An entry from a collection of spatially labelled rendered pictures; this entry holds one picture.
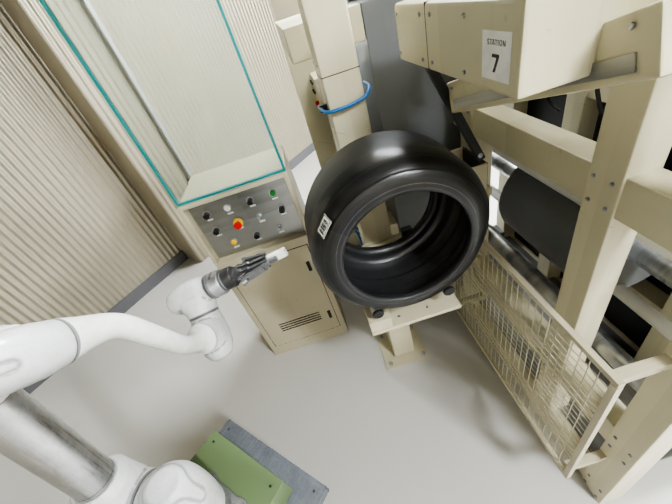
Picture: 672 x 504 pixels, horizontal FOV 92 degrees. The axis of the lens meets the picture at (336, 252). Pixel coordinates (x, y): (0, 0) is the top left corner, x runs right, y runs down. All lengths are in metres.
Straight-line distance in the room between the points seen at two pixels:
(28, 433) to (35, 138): 2.71
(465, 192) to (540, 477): 1.39
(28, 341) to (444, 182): 0.96
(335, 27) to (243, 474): 1.44
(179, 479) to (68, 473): 0.25
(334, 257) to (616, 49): 0.73
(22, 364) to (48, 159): 2.79
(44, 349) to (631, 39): 1.09
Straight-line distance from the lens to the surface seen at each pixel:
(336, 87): 1.20
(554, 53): 0.72
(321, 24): 1.18
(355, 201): 0.89
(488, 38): 0.75
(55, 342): 0.81
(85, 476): 1.14
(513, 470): 1.97
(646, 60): 0.71
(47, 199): 3.47
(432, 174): 0.93
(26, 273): 3.53
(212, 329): 1.15
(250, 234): 1.81
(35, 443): 1.04
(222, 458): 1.39
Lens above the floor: 1.87
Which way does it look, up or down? 38 degrees down
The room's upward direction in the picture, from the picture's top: 19 degrees counter-clockwise
